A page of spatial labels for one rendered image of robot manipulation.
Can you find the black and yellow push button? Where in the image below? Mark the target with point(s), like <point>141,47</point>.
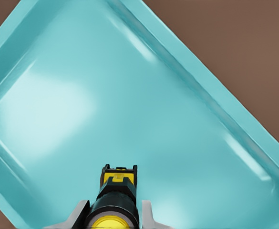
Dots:
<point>116,198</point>

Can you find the pale blue-green tray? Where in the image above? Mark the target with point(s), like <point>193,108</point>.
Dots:
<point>120,100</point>

